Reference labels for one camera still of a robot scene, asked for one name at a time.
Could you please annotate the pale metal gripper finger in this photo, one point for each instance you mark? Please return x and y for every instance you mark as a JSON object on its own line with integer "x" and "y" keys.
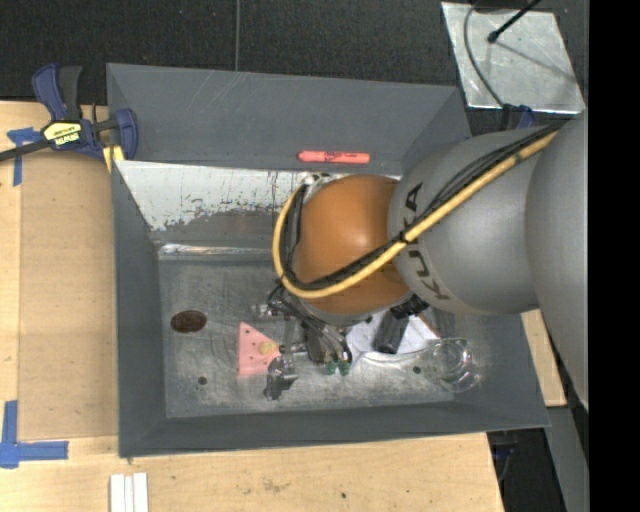
{"x": 280, "y": 377}
{"x": 268, "y": 309}

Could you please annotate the dark brown oval disc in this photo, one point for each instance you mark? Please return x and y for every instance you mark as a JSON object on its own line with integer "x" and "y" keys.
{"x": 188, "y": 321}

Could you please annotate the white and pink packet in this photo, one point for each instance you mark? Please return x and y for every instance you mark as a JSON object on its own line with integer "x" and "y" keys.
{"x": 422, "y": 337}

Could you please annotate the pink-red marker pen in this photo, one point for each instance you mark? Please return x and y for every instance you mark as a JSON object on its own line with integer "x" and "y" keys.
{"x": 334, "y": 157}

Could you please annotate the grey metal bin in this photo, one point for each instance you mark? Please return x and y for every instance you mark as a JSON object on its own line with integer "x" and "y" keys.
{"x": 225, "y": 115}

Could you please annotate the black cylinder on white bracket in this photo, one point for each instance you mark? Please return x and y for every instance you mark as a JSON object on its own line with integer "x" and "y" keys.
{"x": 390, "y": 332}

